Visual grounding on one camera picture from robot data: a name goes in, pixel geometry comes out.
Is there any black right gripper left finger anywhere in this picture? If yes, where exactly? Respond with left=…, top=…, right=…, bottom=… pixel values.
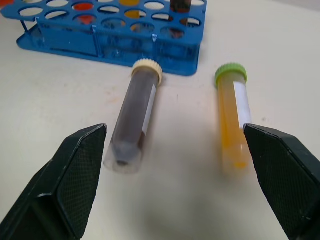
left=0, top=123, right=109, bottom=240

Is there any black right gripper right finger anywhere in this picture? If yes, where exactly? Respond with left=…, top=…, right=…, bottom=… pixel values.
left=242, top=123, right=320, bottom=240

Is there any orange tube green cap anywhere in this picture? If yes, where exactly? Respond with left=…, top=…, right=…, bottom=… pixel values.
left=214, top=63, right=254, bottom=176

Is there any dark brown tube cream cap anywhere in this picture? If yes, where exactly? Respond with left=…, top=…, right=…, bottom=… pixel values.
left=103, top=58, right=163, bottom=174

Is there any blue plastic test tube rack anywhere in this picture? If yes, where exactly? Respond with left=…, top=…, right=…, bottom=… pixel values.
left=0, top=0, right=209, bottom=77

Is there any red tube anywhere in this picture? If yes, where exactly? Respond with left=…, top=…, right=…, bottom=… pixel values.
left=72, top=1, right=95, bottom=25

